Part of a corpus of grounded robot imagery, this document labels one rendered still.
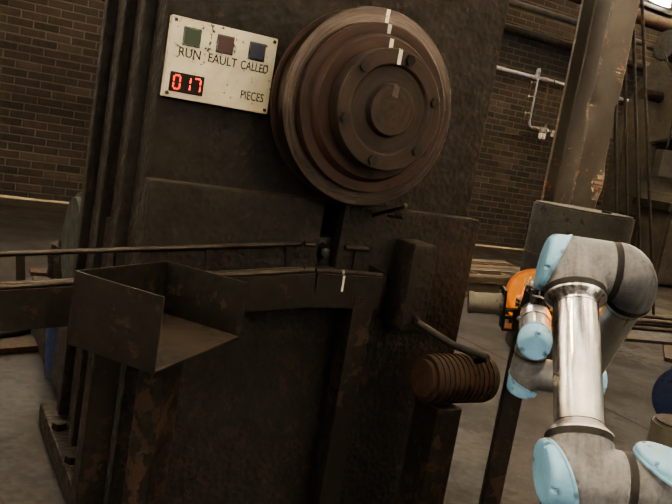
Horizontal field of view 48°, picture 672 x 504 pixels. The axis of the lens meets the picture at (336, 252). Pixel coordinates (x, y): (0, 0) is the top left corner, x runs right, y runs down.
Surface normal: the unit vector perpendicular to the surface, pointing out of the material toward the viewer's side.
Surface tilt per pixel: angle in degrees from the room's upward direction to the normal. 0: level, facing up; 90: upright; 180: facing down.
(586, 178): 90
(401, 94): 90
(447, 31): 90
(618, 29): 90
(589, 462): 49
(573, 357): 56
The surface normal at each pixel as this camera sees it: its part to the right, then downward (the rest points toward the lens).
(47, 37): 0.47, 0.20
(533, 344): -0.24, 0.36
